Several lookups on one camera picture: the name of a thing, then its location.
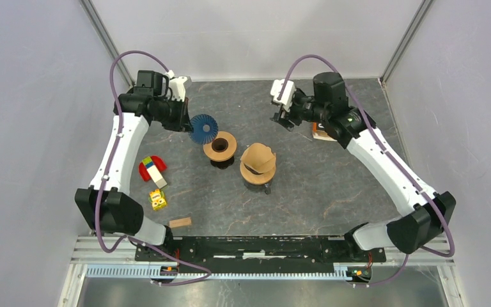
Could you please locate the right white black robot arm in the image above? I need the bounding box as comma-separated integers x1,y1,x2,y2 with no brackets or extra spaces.
270,72,456,261

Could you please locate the orange black coffee filter box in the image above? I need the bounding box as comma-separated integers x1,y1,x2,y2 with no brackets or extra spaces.
311,123,336,141

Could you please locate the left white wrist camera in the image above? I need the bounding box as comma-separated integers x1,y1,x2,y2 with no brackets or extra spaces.
164,70,192,101

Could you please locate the beige wooden cube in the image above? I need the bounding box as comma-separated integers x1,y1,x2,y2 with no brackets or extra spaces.
146,164,167,189

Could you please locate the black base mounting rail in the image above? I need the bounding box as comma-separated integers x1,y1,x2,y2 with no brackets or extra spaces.
134,235,387,274

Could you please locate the brown paper coffee filter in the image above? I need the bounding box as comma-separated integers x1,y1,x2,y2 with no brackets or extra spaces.
240,143,276,174

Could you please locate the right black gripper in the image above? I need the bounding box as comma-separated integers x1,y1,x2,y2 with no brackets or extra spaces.
271,88,329,132

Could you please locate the red toy block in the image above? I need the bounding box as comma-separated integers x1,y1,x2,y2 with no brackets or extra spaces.
138,155,167,182

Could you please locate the clear glass coffee server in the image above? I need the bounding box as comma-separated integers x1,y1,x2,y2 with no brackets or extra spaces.
244,180,272,195

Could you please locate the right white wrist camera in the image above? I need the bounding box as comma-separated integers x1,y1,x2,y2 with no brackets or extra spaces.
270,79,296,113

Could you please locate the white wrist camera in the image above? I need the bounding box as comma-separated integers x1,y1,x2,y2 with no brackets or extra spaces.
164,70,192,101
270,79,296,113

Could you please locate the small blue ribbed dripper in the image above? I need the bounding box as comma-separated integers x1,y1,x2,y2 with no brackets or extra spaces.
189,114,219,145

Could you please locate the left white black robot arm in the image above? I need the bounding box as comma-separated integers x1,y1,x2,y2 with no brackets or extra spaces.
74,70,193,261

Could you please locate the white toothed cable tray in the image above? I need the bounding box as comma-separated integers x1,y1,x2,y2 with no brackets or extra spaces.
85,264,350,281

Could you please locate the yellow small juice box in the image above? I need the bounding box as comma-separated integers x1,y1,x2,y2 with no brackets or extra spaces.
149,189,168,211

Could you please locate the small wooden block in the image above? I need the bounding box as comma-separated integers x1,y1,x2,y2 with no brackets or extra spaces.
169,217,192,228

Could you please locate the wooden ring dripper holder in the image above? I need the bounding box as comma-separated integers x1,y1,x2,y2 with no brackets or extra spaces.
240,162,276,185

